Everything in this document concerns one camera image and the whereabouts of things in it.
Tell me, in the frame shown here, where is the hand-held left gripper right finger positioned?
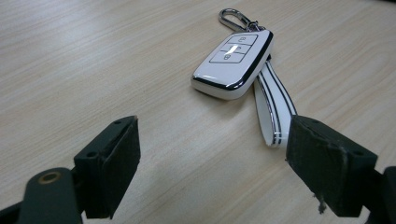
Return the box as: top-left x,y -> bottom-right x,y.
285,115 -> 378,218

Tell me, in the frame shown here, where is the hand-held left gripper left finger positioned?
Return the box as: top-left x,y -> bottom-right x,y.
73,115 -> 142,219

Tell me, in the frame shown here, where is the white car key with strap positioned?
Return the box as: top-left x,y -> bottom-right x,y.
190,7 -> 298,148

